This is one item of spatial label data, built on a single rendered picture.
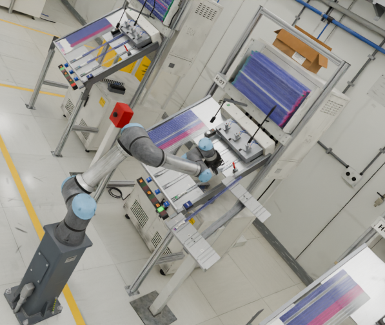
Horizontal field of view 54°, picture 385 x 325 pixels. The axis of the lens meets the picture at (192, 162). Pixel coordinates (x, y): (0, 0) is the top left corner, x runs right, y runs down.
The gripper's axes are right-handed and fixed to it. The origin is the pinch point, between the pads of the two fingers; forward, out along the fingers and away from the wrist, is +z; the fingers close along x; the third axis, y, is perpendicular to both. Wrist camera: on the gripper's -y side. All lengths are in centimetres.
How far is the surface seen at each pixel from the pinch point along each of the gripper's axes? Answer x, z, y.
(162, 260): -14, 25, -60
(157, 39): 137, 2, 38
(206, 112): 47, 6, 25
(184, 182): 6.4, -2.7, -18.7
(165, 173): 20.2, -3.9, -24.7
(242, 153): -0.5, -1.0, 21.4
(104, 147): 94, 25, -50
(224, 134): 19.0, -1.0, 21.5
